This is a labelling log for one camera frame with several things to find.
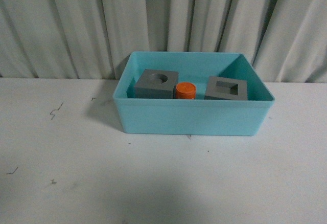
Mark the blue plastic box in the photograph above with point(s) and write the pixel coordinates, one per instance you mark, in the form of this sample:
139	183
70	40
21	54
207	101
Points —
192	117

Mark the orange cylinder part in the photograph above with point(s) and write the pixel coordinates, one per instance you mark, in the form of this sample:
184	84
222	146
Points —
185	90

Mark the gray block with square hole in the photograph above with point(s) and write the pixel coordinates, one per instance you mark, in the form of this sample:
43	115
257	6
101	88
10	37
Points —
220	88

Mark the white curtain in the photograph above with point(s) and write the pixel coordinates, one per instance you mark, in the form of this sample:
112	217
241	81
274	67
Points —
284	40

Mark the gray block with round hole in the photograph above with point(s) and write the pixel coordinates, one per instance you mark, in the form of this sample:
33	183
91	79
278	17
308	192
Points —
156	84

